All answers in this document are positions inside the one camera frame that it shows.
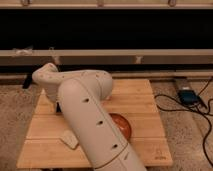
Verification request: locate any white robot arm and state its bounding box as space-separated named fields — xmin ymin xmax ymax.
xmin=32 ymin=63 xmax=147 ymax=171

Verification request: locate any orange ceramic cup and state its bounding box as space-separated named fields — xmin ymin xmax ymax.
xmin=110 ymin=113 xmax=132 ymax=140

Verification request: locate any white eraser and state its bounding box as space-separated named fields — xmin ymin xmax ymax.
xmin=60 ymin=130 xmax=79 ymax=150

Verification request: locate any black rectangular object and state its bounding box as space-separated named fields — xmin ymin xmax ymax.
xmin=56 ymin=103 xmax=61 ymax=113

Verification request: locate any black power adapter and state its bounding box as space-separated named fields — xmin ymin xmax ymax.
xmin=178 ymin=90 xmax=199 ymax=105

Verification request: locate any wooden table board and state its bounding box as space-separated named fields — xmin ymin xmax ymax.
xmin=17 ymin=79 xmax=173 ymax=170

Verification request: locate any black cable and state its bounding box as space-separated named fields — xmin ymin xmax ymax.
xmin=153 ymin=77 xmax=213 ymax=168

